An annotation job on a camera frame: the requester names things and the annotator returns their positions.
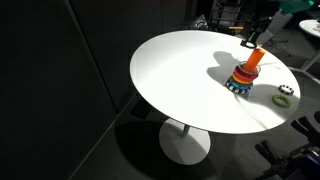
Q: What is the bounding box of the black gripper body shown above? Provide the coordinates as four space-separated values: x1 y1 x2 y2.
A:
248 16 273 42

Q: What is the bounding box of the dark green toothed ring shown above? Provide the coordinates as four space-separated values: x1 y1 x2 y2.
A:
240 39 258 50

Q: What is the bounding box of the orange stacking pole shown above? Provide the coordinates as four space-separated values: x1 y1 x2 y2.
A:
243 47 267 73

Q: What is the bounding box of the yellow bar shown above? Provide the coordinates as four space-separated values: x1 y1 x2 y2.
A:
228 25 245 35

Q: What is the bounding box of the dark metal rack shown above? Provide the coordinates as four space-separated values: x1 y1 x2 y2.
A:
209 0 256 34

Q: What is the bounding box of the small white side table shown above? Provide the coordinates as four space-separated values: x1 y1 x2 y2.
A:
288 18 320 84

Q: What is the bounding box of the black wheeled equipment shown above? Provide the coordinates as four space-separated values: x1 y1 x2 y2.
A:
254 110 320 180

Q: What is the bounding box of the clear beaded ring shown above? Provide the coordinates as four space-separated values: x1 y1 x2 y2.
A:
237 60 262 75

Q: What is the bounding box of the red stacking ring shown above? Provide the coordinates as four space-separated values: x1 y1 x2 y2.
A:
233 65 260 81

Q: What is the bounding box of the yellow orange stacking ring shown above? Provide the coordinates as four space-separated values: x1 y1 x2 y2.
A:
231 73 255 86

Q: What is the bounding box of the blue stacking ring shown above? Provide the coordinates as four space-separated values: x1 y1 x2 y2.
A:
228 76 254 91

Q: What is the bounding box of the loose black white ring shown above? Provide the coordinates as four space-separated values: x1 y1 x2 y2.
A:
278 84 295 96

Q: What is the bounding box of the lime green bumpy ring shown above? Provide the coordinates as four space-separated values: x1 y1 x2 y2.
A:
271 94 292 109

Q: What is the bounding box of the white table pedestal base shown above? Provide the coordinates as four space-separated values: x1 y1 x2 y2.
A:
158 117 212 166

